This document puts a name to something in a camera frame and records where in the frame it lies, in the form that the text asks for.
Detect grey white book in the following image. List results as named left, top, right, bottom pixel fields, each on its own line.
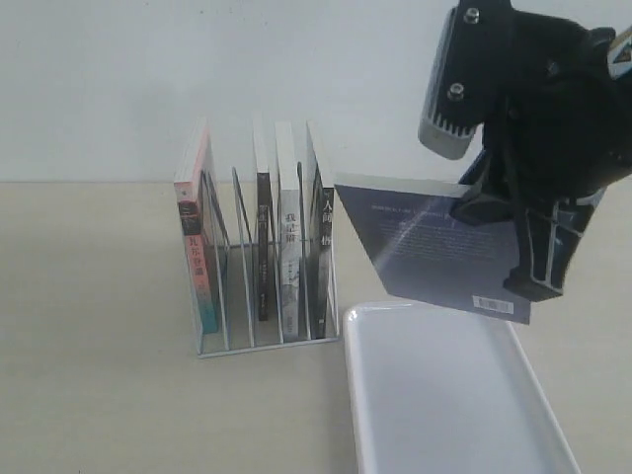
left=275, top=121, right=302, bottom=342

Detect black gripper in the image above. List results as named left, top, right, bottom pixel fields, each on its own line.
left=444, top=1, right=631, bottom=302

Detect pink and teal book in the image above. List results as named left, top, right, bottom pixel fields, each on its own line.
left=173, top=118, right=218, bottom=335

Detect white rectangular tray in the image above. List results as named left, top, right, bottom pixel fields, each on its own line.
left=344, top=302, right=580, bottom=473

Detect white wire book rack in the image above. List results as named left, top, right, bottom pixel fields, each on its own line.
left=185, top=174, right=341, bottom=358

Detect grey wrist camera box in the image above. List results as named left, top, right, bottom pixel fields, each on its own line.
left=418, top=6, right=477, bottom=161

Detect black brown book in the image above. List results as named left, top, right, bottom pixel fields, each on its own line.
left=252, top=113, right=272, bottom=321

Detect black book white characters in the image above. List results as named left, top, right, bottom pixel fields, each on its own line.
left=305, top=120, right=335, bottom=339

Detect dark blue moon book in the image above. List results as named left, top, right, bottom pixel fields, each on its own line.
left=334, top=173, right=531, bottom=325

